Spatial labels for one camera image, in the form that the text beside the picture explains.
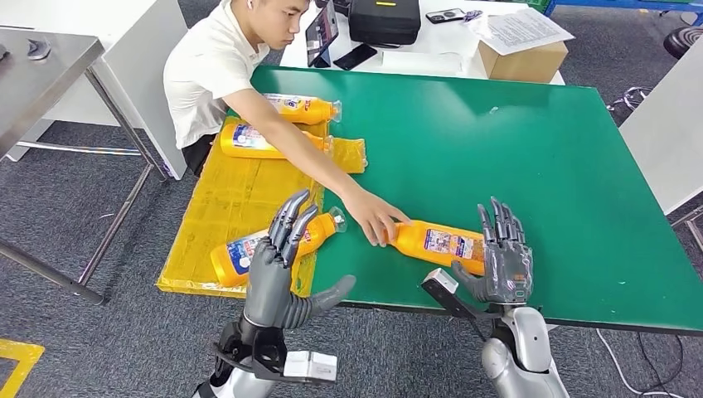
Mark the coiled grey cable bundle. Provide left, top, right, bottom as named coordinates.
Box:
left=605, top=86, right=653, bottom=114

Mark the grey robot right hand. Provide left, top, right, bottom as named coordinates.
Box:
left=451, top=197, right=535, bottom=306

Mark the brown cardboard box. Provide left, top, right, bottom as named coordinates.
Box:
left=478, top=41, right=570, bottom=85

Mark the black smartphone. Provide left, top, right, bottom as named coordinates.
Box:
left=333, top=43, right=380, bottom=72

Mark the orange detergent bottle clear cap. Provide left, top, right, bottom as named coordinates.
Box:
left=210, top=206, right=348, bottom=289
left=384, top=219, right=487, bottom=277
left=262, top=93, right=342, bottom=126
left=219, top=123, right=334, bottom=160

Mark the black round stool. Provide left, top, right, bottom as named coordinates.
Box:
left=662, top=26, right=703, bottom=61

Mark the white floor cable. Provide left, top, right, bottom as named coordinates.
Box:
left=595, top=329, right=685, bottom=398

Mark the stainless steel table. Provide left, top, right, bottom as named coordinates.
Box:
left=0, top=28, right=168, bottom=308

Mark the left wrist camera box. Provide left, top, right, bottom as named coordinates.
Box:
left=283, top=350, right=339, bottom=384

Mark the black floor cable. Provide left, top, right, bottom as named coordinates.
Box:
left=636, top=332, right=685, bottom=394

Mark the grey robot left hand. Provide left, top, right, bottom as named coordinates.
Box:
left=241, top=188, right=357, bottom=331

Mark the green plastic crate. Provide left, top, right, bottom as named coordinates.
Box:
left=505, top=0, right=553, bottom=15

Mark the grey metal stand leg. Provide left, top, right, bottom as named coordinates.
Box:
left=671, top=203, right=703, bottom=256

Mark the small grey metal part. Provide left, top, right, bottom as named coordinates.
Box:
left=27, top=38, right=53, bottom=61

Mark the smartphone in dark case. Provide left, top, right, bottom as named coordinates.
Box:
left=425, top=7, right=467, bottom=25

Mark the printed paper sheet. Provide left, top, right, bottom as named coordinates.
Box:
left=468, top=7, right=577, bottom=57

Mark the white board panel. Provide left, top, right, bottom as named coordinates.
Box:
left=619, top=46, right=703, bottom=216

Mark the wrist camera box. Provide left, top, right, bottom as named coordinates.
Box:
left=283, top=350, right=339, bottom=384
left=421, top=268, right=487, bottom=323

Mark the white table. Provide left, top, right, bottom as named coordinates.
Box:
left=279, top=0, right=567, bottom=87

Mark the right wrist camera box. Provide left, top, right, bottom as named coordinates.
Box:
left=421, top=268, right=487, bottom=323

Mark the black carrying case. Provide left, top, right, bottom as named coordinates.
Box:
left=347, top=0, right=423, bottom=46

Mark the person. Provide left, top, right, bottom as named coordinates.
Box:
left=162, top=0, right=312, bottom=177

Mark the yellow taped cardboard mat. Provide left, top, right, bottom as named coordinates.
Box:
left=155, top=115, right=368, bottom=300

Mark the person's right hand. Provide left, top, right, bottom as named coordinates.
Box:
left=341, top=187, right=413, bottom=248

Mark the blue metal rack frame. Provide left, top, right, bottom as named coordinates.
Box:
left=545, top=0, right=703, bottom=27

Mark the tablet on stand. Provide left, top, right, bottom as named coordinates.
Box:
left=305, top=0, right=341, bottom=69

